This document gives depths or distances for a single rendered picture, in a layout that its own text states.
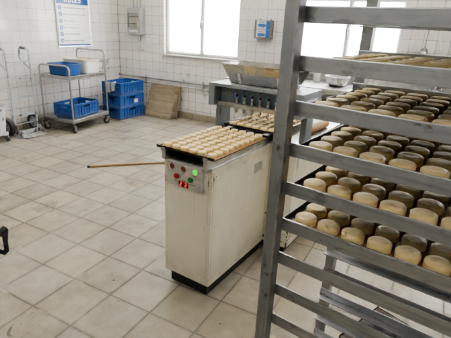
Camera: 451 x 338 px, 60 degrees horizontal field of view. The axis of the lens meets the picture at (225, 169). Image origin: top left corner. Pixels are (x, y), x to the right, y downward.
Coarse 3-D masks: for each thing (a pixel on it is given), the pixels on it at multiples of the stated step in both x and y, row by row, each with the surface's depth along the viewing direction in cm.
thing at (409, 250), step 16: (320, 208) 96; (304, 224) 90; (320, 224) 88; (336, 224) 88; (352, 224) 90; (368, 224) 89; (352, 240) 83; (368, 240) 83; (384, 240) 82; (400, 240) 87; (416, 240) 83; (400, 256) 78; (416, 256) 77; (432, 256) 77; (448, 256) 78; (448, 272) 74
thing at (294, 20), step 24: (288, 0) 72; (288, 24) 73; (288, 48) 74; (288, 72) 76; (288, 96) 77; (288, 120) 79; (288, 144) 81; (288, 168) 84; (264, 240) 90; (264, 264) 92; (264, 288) 94; (264, 312) 96; (264, 336) 98
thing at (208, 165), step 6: (270, 138) 261; (258, 144) 248; (240, 150) 229; (246, 150) 236; (228, 156) 219; (234, 156) 225; (204, 162) 204; (210, 162) 205; (216, 162) 210; (222, 162) 215; (204, 168) 205; (210, 168) 206
